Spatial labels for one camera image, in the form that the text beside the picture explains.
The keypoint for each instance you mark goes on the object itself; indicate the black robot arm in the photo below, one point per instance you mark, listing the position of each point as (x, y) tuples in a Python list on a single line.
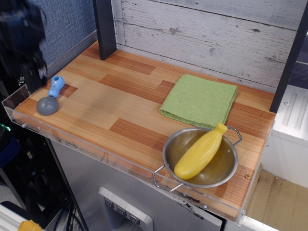
[(21, 32)]

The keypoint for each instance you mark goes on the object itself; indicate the gray dispenser control panel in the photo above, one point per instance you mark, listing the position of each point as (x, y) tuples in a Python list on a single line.
[(122, 215)]

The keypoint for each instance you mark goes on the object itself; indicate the black vertical post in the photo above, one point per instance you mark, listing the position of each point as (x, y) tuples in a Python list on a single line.
[(105, 27), (291, 60)]

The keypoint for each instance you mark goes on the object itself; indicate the clear acrylic table guard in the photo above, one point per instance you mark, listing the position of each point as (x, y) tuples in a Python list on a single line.
[(108, 136)]

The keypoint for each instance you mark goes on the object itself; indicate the silver metal pot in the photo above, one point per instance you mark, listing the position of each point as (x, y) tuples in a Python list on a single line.
[(219, 170)]

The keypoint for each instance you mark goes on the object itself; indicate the white ridged block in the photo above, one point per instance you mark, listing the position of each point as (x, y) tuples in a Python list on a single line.
[(291, 120)]

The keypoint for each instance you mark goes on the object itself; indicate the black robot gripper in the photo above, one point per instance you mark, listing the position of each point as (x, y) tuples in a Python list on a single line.
[(31, 63)]

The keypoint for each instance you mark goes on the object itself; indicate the yellow black object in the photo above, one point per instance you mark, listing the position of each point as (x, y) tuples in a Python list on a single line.
[(29, 225)]

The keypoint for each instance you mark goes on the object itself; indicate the black left vertical post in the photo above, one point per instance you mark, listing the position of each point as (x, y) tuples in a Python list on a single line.
[(105, 27)]

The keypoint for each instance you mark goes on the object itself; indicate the yellow toy banana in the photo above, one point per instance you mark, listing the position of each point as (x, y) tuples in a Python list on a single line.
[(200, 153)]

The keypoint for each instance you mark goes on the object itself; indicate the black right vertical post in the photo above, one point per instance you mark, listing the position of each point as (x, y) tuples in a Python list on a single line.
[(291, 60)]

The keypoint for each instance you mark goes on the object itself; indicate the green folded cloth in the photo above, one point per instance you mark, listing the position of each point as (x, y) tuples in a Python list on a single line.
[(199, 102)]

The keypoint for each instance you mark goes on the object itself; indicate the gray ball blue handle scoop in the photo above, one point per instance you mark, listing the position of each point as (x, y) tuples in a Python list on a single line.
[(48, 105)]

